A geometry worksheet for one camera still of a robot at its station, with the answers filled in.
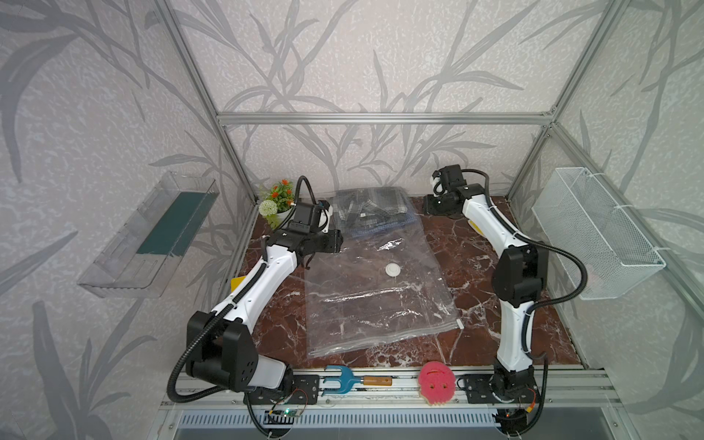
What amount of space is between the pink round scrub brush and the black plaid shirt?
19.9 inches

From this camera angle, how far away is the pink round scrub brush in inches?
28.2

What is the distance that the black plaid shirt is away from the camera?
109 cm
